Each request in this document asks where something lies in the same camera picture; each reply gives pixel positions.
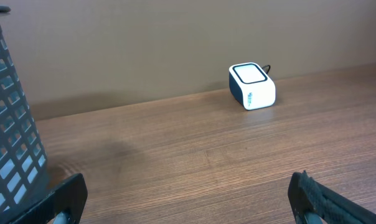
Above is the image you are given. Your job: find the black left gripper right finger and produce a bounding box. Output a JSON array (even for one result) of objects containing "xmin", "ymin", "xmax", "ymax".
[{"xmin": 288, "ymin": 171, "xmax": 376, "ymax": 224}]

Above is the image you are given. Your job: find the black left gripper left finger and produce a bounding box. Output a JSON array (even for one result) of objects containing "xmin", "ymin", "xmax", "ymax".
[{"xmin": 1, "ymin": 173, "xmax": 88, "ymax": 224}]

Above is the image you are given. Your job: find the white barcode scanner box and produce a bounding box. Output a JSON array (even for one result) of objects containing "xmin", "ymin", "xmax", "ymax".
[{"xmin": 228, "ymin": 62, "xmax": 276, "ymax": 111}]

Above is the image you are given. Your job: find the grey plastic shopping basket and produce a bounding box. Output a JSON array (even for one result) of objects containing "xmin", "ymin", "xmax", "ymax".
[{"xmin": 0, "ymin": 6, "xmax": 49, "ymax": 215}]

